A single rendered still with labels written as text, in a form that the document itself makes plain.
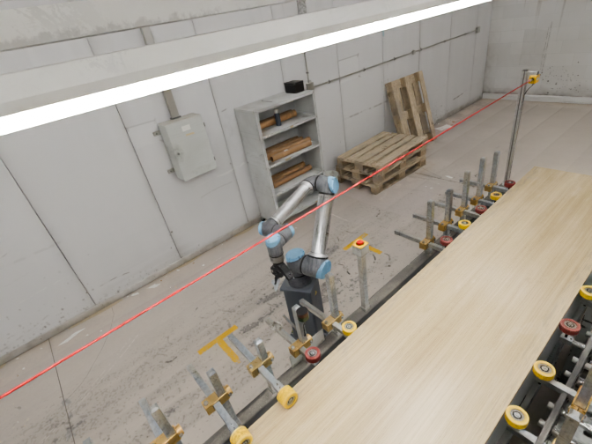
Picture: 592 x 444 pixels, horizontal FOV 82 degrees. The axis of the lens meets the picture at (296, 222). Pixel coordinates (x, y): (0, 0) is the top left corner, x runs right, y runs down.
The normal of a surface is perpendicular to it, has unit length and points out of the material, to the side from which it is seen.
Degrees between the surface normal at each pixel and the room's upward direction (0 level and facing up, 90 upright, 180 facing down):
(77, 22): 90
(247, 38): 61
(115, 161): 90
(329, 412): 0
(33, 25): 90
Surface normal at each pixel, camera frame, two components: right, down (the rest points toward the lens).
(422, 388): -0.16, -0.84
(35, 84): 0.48, -0.15
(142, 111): 0.64, 0.31
